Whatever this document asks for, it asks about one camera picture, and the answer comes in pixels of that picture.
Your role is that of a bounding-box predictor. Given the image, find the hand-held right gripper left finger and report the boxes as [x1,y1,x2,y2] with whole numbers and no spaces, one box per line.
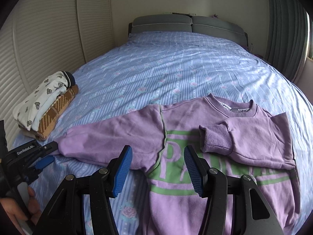
[33,145,134,235]

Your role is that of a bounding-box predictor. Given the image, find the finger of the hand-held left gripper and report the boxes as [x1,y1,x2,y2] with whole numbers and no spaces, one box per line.
[39,140,59,155]
[34,155,55,171]

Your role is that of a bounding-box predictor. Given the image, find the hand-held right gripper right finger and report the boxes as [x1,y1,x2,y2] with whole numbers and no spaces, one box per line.
[183,145,285,235]

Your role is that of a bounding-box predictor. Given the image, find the purple sweatshirt with green print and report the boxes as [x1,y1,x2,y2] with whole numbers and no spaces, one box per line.
[57,93,302,235]

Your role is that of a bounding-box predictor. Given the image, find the person's left hand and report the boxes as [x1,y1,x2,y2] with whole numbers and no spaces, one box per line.
[0,187,42,229]

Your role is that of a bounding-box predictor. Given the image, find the brown plaid folded garment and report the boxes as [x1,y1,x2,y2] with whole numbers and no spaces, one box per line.
[18,84,79,142]

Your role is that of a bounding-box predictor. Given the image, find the white printed folded garment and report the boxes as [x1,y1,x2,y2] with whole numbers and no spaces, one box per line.
[13,71,77,131]

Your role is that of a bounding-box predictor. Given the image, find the cream louvered wardrobe door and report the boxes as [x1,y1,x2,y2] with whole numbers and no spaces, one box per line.
[76,0,118,64]
[12,0,86,128]
[0,27,21,125]

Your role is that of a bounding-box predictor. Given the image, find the blue floral bedsheet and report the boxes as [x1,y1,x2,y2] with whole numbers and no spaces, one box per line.
[11,31,313,235]

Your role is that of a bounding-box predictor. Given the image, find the grey-green curtain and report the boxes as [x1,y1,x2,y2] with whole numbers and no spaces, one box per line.
[265,0,310,80]

